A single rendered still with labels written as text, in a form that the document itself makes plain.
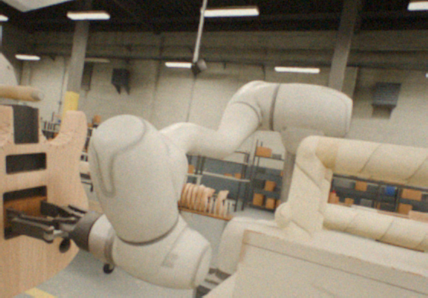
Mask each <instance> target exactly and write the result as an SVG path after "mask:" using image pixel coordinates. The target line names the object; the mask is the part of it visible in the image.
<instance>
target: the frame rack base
mask: <svg viewBox="0 0 428 298"><path fill-rule="evenodd" d="M281 232H282V230H281V229H278V228H272V227H268V226H265V225H256V226H252V227H250V228H245V230H244V234H243V239H242V246H241V252H240V256H239V261H238V269H237V274H236V278H235V282H234V287H233V291H232V298H428V254H427V253H423V252H420V251H414V250H410V249H406V248H399V247H395V246H392V245H389V244H385V243H381V242H377V241H371V240H367V239H363V238H356V237H353V236H350V235H343V234H342V233H339V232H332V231H329V230H325V229H321V232H314V233H313V240H312V241H298V240H294V239H291V238H286V237H284V235H282V234H281Z"/></svg>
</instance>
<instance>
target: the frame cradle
mask: <svg viewBox="0 0 428 298"><path fill-rule="evenodd" d="M275 220H276V222H277V225H278V226H279V227H280V228H281V229H283V228H286V227H287V226H288V225H289V224H290V222H291V220H292V213H291V211H290V207H289V206H288V202H286V203H283V204H281V205H280V206H279V207H278V208H277V211H276V214H275Z"/></svg>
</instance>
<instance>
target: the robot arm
mask: <svg viewBox="0 0 428 298"><path fill-rule="evenodd" d="M351 114H352V100H351V99H350V98H349V97H348V96H347V95H346V94H343V93H341V92H338V91H336V90H334V89H329V88H326V87H323V86H316V85H310V84H302V83H266V82H264V81H253V82H250V83H248V84H247V85H245V86H243V87H242V88H240V90H239V91H237V93H235V94H234V95H233V97H232V98H231V100H230V101H229V103H228V105H227V108H226V110H225V112H224V115H223V117H222V120H221V123H220V125H219V129H218V131H214V130H212V129H208V128H204V127H202V126H199V125H194V124H190V123H176V124H173V125H168V126H167V127H165V128H162V129H161V130H159V131H157V129H156V128H154V127H153V126H152V125H151V124H150V123H148V122H147V121H145V120H144V119H143V118H141V117H138V116H133V115H119V116H115V117H113V118H110V119H107V120H106V121H105V122H103V123H102V124H101V125H100V126H99V127H98V128H97V129H96V130H95V131H94V133H93V134H92V137H91V138H90V140H89V149H88V162H89V173H90V176H91V180H92V185H93V188H94V190H95V193H96V194H97V196H98V200H99V203H100V206H101V207H102V211H103V212H104V214H103V213H101V212H93V211H90V210H88V209H86V208H83V207H80V206H77V205H74V204H68V206H64V205H60V206H59V205H57V204H54V203H51V202H46V201H43V200H41V215H45V216H48V217H52V218H54V219H48V218H42V217H35V216H28V215H27V213H26V212H22V211H18V210H15V209H13V208H10V207H7V209H6V223H9V224H12V232H13V233H15V234H19V235H24V236H28V237H31V238H36V239H39V240H43V241H45V242H46V243H48V244H52V243H54V239H55V238H63V239H69V240H72V241H74V243H75V244H76V246H77V247H78V249H80V250H83V251H88V252H89V253H90V254H91V255H92V256H93V257H94V258H95V259H99V261H103V262H106V263H107V264H111V265H113V266H116V267H120V268H122V269H124V270H125V271H126V272H127V274H129V275H131V276H133V277H136V278H138V279H140V280H143V281H145V282H148V283H152V284H155V285H158V286H159V287H164V288H169V289H175V290H193V289H195V288H196V287H197V286H199V285H200V284H201V283H202V282H203V280H204V281H205V282H208V283H213V284H215V285H217V286H218V285H219V284H220V283H221V282H224V281H225V280H227V279H228V278H229V277H231V276H232V275H233V274H234V273H236V272H237V269H238V261H239V256H240V252H241V246H242V239H243V234H244V230H245V228H250V227H252V226H256V225H258V223H255V221H257V220H256V219H253V218H248V217H234V218H233V219H232V220H231V221H230V222H229V223H228V225H227V226H226V228H225V231H224V232H223V235H222V237H221V240H220V243H219V251H218V257H217V265H216V267H212V266H211V260H212V245H211V244H210V243H209V242H208V241H207V240H206V239H205V238H204V237H203V236H202V235H201V234H200V233H199V232H196V231H195V230H192V229H191V228H187V224H186V222H185V221H184V220H183V219H182V218H181V217H180V214H179V212H178V209H177V201H179V200H180V194H181V190H182V186H183V183H184V180H185V176H186V174H187V170H188V163H187V159H186V153H191V154H198V155H203V156H206V157H210V158H214V159H220V157H227V156H229V155H230V154H232V153H233V152H234V151H235V150H237V149H238V148H239V147H240V146H241V144H242V143H243V142H244V141H245V140H246V139H247V138H248V137H250V136H251V135H252V134H254V132H255V131H277V132H280V138H281V142H282V144H283V146H284V148H285V152H284V168H283V178H282V187H281V195H280V205H281V204H283V203H286V202H288V199H289V194H290V187H291V181H292V177H293V169H294V164H295V160H296V155H297V148H298V147H299V146H300V142H301V141H302V140H303V139H304V138H308V137H309V136H318V137H326V138H341V137H343V136H344V134H346V133H347V132H348V131H349V129H350V121H351ZM58 215H59V217H58ZM207 273H209V274H211V276H207Z"/></svg>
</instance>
